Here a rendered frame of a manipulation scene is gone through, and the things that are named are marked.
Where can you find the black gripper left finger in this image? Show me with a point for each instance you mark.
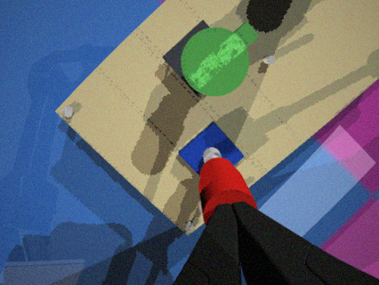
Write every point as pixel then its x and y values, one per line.
pixel 215 260

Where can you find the tan circuit board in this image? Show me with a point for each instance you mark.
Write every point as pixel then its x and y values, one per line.
pixel 201 80

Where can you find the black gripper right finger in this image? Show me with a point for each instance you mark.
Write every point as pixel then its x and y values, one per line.
pixel 272 255

